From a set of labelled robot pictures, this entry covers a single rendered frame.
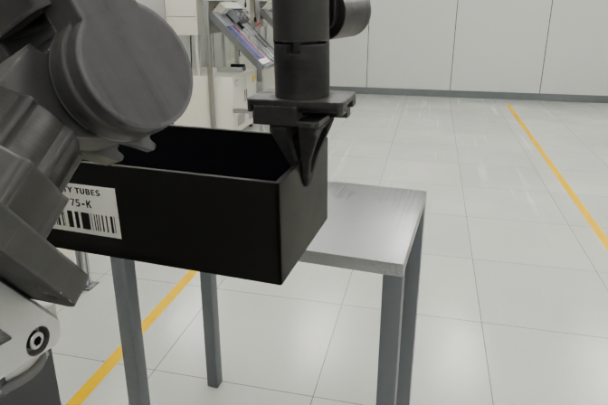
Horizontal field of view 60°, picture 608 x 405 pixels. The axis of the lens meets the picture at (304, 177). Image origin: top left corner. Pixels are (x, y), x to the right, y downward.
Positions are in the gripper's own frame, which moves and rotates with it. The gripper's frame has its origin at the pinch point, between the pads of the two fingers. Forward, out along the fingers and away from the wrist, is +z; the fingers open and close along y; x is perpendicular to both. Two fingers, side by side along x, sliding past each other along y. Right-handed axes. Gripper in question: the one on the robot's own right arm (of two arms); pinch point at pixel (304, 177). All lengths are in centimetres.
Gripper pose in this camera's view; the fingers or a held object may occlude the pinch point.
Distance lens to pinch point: 58.2
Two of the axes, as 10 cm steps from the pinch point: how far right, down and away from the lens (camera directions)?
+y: -9.5, -0.9, 3.0
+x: -3.1, 3.2, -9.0
